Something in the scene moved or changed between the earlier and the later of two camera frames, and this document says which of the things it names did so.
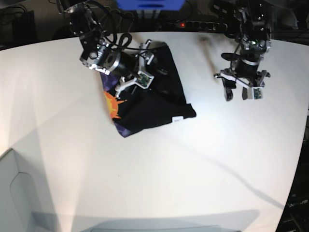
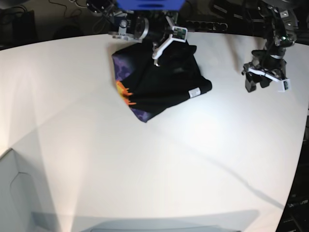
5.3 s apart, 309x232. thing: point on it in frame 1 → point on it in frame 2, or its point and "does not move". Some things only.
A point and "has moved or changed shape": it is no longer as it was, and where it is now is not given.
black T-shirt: [137, 108] has moved or changed shape
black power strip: [199, 25] does not move
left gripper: [127, 66] → [161, 31]
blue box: [151, 5] does not move
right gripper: [246, 74] → [273, 67]
